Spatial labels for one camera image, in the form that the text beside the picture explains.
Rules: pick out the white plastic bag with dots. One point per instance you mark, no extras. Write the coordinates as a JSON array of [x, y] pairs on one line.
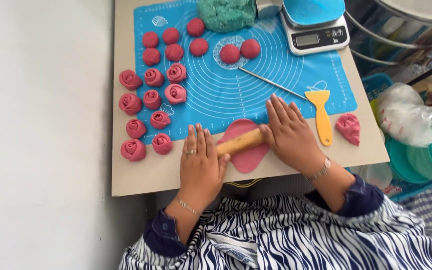
[[411, 116]]

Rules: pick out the flattened pink dough sheet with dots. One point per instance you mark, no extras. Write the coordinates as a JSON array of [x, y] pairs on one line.
[[248, 159]]

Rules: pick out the clear plastic tub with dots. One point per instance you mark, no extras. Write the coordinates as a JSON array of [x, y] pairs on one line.
[[377, 175]]

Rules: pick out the cluttered storage rack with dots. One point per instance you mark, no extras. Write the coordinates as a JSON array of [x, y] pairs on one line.
[[403, 37]]

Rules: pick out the green dough lump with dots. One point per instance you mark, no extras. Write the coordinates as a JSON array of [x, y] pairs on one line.
[[227, 14]]

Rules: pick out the yellow plastic scraper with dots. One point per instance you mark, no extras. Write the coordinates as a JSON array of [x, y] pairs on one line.
[[320, 112]]

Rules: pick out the group of pink dough balls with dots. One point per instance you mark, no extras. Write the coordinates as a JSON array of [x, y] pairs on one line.
[[174, 52]]

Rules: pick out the metal container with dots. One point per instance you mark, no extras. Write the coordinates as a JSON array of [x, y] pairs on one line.
[[268, 8]]

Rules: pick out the thin metal rod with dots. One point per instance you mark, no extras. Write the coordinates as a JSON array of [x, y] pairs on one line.
[[272, 83]]

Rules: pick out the person's right hand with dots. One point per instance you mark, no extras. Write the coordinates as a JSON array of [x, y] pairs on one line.
[[293, 138]]

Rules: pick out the white digital kitchen scale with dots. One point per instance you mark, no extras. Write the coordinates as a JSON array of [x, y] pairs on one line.
[[319, 39]]

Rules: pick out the striped blue white garment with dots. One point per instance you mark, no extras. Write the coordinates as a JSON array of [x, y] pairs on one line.
[[283, 240]]

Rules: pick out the pink dough scrap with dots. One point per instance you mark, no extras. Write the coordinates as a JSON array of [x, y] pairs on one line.
[[349, 128]]

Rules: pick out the group of pink dough roses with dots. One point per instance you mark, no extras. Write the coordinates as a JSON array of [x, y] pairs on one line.
[[152, 99]]

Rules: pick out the blue plate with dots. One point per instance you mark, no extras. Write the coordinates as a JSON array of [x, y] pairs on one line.
[[313, 10]]

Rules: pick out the blue plastic basket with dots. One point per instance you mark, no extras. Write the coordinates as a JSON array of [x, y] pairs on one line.
[[375, 84]]

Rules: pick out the clear round plastic sheet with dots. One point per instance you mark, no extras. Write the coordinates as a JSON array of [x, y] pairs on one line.
[[234, 39]]

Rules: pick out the wooden rolling pin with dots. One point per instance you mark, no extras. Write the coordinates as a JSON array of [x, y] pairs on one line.
[[240, 141]]

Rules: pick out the stack of teal plastic containers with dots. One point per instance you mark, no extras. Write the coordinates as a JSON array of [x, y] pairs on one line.
[[422, 161]]

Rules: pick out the blue silicone baking mat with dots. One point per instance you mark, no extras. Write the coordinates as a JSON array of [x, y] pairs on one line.
[[238, 86]]

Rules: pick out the person's left hand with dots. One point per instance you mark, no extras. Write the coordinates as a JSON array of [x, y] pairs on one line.
[[199, 172]]

